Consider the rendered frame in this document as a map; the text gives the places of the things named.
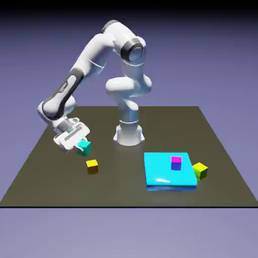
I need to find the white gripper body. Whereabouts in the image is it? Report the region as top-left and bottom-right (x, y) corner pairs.
(53, 123), (91, 153)

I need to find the small teal cube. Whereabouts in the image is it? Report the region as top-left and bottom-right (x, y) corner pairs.
(76, 140), (92, 157)

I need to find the small yellow cube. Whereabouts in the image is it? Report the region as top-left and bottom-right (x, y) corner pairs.
(86, 159), (99, 175)

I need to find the small magenta cube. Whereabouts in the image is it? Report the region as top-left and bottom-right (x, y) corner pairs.
(170, 155), (182, 171)

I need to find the small lime cube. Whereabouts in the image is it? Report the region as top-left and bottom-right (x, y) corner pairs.
(191, 162), (209, 181)

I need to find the large cyan box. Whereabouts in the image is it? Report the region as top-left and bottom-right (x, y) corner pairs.
(144, 152), (198, 191)

